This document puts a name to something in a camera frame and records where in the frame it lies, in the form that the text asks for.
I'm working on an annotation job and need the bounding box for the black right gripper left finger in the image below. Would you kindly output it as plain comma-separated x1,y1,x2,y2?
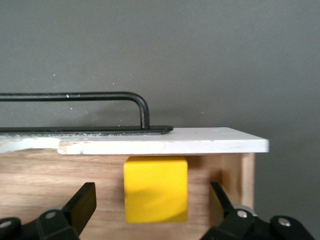
0,182,97,240

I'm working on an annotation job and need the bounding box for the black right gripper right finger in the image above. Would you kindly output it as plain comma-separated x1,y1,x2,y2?
199,182,316,240

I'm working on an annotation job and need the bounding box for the white-fronted wooden drawer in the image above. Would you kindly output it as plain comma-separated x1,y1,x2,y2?
0,126,270,240

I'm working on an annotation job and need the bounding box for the yellow cube block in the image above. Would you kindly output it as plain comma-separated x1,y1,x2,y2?
123,155,189,224

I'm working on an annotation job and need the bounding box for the black metal drawer handle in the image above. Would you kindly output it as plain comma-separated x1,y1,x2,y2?
0,91,174,138

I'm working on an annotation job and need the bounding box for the dark grey table mat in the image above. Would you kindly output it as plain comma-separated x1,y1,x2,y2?
0,0,320,240

